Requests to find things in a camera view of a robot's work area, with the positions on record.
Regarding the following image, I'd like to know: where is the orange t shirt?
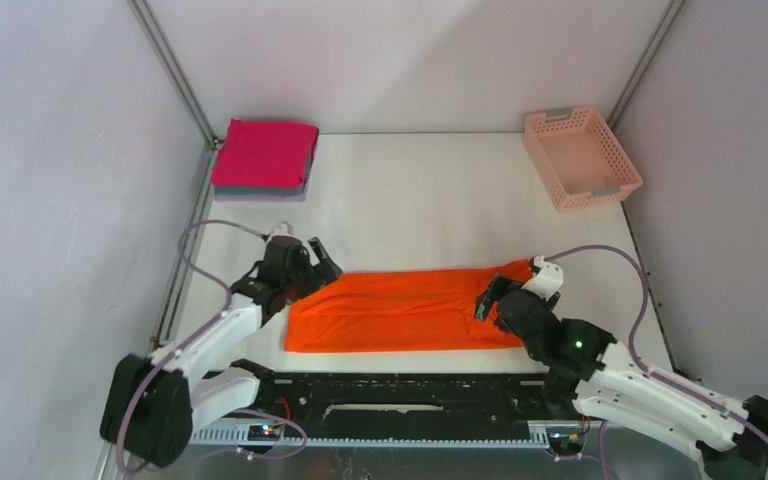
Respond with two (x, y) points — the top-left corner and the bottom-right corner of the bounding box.
(284, 259), (533, 354)

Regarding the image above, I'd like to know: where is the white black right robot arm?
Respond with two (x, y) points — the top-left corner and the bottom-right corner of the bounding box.
(475, 268), (768, 479)

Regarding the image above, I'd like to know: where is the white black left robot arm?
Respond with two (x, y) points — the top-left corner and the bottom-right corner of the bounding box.
(99, 233), (343, 474)

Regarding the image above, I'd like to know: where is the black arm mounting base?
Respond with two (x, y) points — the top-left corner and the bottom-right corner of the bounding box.
(235, 360), (590, 447)

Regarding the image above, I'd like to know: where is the folded magenta t shirt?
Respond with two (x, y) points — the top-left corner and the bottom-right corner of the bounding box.
(211, 119), (320, 194)

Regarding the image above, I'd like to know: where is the right controller board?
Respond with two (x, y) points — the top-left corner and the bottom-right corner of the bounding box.
(548, 432), (586, 456)

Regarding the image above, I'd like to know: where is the pink plastic basket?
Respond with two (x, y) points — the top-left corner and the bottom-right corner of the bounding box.
(523, 105), (643, 212)

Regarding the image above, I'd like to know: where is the left controller board with leds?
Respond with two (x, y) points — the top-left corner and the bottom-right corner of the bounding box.
(246, 424), (283, 443)

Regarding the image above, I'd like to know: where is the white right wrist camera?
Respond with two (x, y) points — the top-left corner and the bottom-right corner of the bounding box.
(523, 255), (564, 301)

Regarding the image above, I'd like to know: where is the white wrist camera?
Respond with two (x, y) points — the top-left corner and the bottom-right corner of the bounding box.
(266, 221), (293, 242)
(523, 255), (564, 301)

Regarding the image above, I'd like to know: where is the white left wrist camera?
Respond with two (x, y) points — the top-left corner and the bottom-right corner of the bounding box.
(266, 221), (293, 242)

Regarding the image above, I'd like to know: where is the aluminium frame rail front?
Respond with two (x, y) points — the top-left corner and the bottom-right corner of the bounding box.
(95, 377), (733, 480)

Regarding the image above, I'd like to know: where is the left aluminium corner post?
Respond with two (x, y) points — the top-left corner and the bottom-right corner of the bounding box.
(127, 0), (220, 150)

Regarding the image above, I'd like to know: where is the aluminium corner post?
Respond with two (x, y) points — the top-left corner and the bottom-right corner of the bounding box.
(606, 0), (689, 130)
(127, 0), (220, 150)

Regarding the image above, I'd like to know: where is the right aluminium corner post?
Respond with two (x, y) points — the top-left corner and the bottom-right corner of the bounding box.
(606, 0), (689, 130)

